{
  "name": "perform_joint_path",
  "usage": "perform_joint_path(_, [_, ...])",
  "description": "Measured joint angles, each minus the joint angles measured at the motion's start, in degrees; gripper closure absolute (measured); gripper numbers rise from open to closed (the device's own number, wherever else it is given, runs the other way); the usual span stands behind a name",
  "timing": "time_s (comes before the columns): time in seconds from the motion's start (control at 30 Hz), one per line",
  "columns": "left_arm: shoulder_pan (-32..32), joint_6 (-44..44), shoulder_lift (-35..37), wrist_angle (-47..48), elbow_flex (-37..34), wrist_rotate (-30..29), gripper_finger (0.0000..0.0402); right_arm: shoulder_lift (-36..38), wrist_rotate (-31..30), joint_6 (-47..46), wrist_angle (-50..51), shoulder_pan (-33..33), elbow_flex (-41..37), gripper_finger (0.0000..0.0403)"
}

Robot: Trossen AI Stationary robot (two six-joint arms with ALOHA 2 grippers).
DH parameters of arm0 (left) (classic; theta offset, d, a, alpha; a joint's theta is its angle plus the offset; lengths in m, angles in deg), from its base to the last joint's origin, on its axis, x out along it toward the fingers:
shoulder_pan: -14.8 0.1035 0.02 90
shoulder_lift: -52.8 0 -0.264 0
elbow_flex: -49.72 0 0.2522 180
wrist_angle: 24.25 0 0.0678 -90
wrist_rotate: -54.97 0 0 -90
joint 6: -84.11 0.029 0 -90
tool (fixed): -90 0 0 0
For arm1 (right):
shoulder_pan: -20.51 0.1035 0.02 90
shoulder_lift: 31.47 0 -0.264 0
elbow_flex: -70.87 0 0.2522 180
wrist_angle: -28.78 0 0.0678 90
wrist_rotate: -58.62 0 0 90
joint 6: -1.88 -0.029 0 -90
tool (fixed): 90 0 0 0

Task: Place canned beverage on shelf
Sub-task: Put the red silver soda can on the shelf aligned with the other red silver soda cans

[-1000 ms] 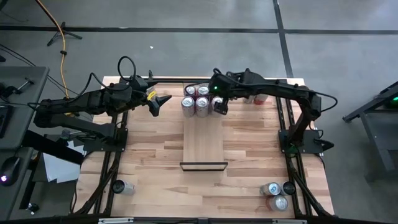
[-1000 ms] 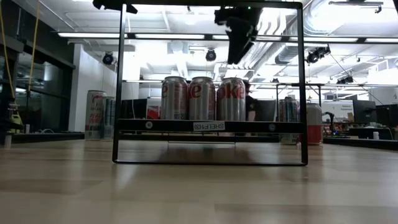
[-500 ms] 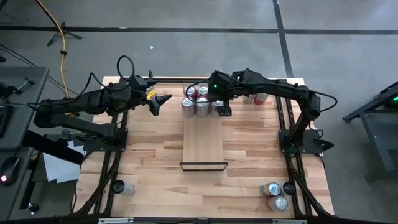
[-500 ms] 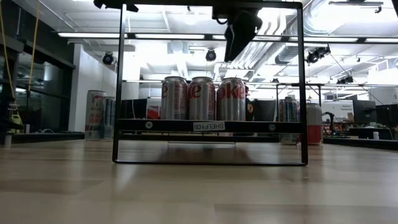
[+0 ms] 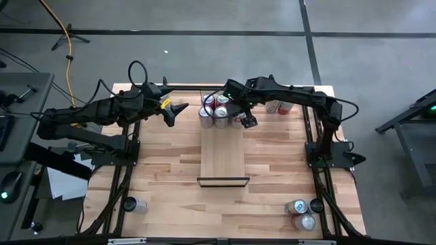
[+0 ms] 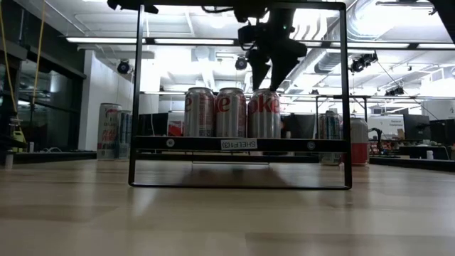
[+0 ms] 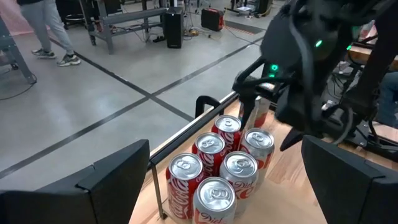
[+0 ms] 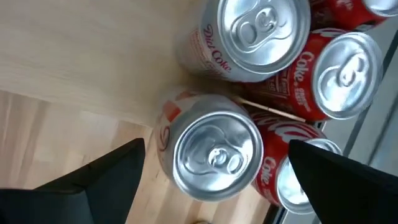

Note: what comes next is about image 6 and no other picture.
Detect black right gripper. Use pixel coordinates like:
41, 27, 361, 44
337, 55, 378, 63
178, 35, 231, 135
247, 5, 307, 92

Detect white ceiling strip light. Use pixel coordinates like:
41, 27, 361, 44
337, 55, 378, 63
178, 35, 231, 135
154, 38, 235, 46
65, 36, 146, 44
358, 42, 410, 49
417, 43, 455, 50

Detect black monitor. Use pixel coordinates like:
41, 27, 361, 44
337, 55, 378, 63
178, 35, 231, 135
429, 119, 455, 146
403, 113, 431, 142
138, 112, 168, 137
282, 113, 319, 139

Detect black ceiling spotlight cluster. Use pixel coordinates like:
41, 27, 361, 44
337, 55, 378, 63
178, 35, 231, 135
348, 51, 380, 74
384, 86, 406, 97

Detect red and white box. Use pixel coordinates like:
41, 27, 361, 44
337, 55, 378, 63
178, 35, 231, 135
166, 119, 185, 137

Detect white and red can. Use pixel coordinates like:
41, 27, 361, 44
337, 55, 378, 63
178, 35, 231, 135
350, 117, 370, 166

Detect white slim can red lettering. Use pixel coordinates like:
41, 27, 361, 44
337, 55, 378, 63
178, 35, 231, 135
97, 102, 122, 161

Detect white sign board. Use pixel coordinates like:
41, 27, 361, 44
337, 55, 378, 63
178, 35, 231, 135
368, 114, 406, 140

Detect yellow handheld device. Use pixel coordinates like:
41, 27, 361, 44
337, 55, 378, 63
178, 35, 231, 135
10, 119, 26, 144

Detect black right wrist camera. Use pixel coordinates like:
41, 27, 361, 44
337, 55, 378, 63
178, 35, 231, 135
237, 23, 266, 50

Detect silver ceiling duct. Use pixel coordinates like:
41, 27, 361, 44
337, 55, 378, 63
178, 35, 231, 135
286, 0, 394, 78

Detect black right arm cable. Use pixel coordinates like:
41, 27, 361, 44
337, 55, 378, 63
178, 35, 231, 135
200, 5, 237, 15

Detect black metal frame stand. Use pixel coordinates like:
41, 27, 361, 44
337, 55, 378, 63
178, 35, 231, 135
314, 94, 369, 115

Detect black frame wooden shelf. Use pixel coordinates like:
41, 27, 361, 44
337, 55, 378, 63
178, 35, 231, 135
127, 1, 353, 191

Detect black table rail frame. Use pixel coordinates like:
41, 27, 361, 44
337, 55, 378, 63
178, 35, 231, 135
12, 151, 455, 174

